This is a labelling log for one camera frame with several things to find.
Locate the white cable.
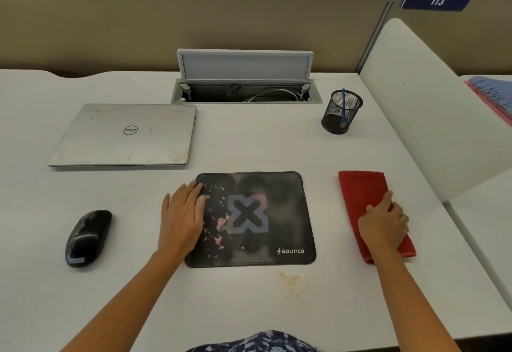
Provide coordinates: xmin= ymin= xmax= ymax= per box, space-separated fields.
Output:
xmin=244 ymin=88 xmax=305 ymax=103

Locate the person's left hand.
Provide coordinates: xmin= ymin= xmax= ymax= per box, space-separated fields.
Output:
xmin=157 ymin=180 xmax=210 ymax=263

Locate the black mesh pen holder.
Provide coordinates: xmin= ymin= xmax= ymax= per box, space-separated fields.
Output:
xmin=321 ymin=89 xmax=364 ymax=135

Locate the person's right forearm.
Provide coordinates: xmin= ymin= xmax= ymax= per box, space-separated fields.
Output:
xmin=370 ymin=248 xmax=461 ymax=352

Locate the person's right hand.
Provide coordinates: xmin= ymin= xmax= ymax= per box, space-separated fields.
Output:
xmin=358 ymin=190 xmax=410 ymax=257

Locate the beige desk partition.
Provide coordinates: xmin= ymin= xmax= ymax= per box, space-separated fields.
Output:
xmin=0 ymin=0 xmax=512 ymax=78

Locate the red cleaning cloth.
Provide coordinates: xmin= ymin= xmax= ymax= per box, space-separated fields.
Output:
xmin=338 ymin=170 xmax=417 ymax=265

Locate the blue desk sign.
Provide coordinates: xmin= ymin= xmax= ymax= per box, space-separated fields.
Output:
xmin=400 ymin=0 xmax=477 ymax=12

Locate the person's left forearm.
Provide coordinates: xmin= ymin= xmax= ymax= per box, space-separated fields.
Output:
xmin=60 ymin=249 xmax=189 ymax=352

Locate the black printed mouse pad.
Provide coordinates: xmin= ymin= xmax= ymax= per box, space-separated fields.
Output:
xmin=184 ymin=171 xmax=317 ymax=268

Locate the silver closed laptop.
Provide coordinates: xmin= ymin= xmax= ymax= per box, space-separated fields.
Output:
xmin=47 ymin=103 xmax=197 ymax=167

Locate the blue floral garment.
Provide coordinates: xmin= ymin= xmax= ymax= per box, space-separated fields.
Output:
xmin=186 ymin=330 xmax=325 ymax=352

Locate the blue folder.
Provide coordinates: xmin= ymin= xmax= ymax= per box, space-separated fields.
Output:
xmin=467 ymin=76 xmax=512 ymax=119

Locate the grey desk cable box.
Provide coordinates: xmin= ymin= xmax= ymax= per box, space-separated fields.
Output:
xmin=171 ymin=49 xmax=323 ymax=105

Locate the blue pen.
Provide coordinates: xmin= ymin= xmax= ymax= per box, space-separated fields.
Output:
xmin=339 ymin=88 xmax=348 ymax=129

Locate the white desk divider panel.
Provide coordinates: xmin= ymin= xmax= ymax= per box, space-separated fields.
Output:
xmin=359 ymin=18 xmax=512 ymax=204

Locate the black computer mouse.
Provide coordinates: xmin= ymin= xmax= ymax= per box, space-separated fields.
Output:
xmin=65 ymin=210 xmax=113 ymax=268

